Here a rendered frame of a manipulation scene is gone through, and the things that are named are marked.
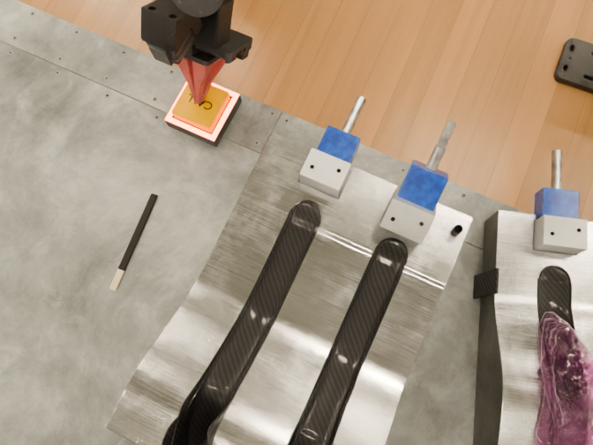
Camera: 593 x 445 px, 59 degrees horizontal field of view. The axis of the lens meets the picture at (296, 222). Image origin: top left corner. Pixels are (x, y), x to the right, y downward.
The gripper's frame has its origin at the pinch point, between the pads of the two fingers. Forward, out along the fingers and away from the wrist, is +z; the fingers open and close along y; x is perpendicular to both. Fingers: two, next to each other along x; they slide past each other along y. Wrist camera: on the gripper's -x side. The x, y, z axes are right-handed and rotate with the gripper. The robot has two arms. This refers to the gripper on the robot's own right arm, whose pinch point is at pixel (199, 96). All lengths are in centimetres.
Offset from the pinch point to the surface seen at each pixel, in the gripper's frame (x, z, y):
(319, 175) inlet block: -8.6, -2.1, 20.7
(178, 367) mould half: -29.8, 12.1, 16.5
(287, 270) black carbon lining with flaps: -15.4, 7.3, 21.6
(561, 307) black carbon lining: -5, 4, 52
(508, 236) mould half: -0.8, 0.7, 43.7
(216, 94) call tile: 2.0, -0.1, 1.4
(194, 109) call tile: -0.7, 1.7, -0.2
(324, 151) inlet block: -5.1, -3.0, 19.7
